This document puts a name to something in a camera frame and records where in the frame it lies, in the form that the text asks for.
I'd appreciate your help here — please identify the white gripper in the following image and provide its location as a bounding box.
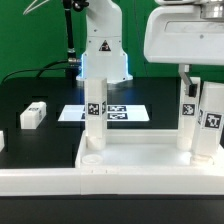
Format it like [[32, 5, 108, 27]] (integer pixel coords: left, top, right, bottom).
[[144, 3, 224, 97]]

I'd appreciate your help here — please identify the white desk top tray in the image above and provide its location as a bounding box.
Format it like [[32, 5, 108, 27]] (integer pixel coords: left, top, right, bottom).
[[75, 129, 224, 172]]

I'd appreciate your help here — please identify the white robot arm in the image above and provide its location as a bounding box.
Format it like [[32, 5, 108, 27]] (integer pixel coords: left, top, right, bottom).
[[79, 0, 224, 97]]

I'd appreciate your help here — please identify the white marker base plate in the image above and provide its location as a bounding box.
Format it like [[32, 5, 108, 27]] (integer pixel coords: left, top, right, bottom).
[[59, 105, 150, 122]]

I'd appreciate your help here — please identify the black post with connector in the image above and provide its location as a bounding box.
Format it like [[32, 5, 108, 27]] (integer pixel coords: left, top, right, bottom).
[[62, 0, 79, 81]]

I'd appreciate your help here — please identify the white front obstacle wall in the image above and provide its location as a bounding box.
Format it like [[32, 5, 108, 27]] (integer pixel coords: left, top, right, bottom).
[[0, 167, 224, 196]]

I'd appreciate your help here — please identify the white obstacle wall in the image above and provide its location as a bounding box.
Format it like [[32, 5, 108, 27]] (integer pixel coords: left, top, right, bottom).
[[0, 130, 5, 152], [0, 167, 224, 196]]

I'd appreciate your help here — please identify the black cable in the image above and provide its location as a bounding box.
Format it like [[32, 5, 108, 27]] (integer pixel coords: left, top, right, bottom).
[[0, 59, 73, 86]]

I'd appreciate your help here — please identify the white left obstacle wall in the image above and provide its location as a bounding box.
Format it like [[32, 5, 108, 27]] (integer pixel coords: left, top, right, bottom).
[[0, 130, 5, 152]]

